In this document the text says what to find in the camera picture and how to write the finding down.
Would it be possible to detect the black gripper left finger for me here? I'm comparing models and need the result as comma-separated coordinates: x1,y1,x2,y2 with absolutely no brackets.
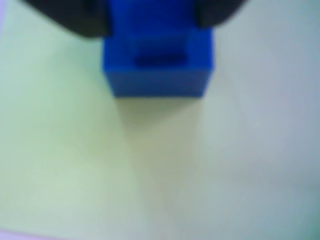
19,0,113,39

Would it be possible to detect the small blue cube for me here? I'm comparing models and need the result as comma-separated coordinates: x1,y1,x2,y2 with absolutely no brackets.
101,26,216,99

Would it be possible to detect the tiny blue cube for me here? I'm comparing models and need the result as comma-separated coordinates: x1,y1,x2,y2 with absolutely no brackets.
110,0,196,69

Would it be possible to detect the green paper square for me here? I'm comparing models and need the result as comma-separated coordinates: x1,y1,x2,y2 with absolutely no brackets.
0,0,320,240

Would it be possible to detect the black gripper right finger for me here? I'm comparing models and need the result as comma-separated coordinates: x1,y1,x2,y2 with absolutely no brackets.
193,0,247,29

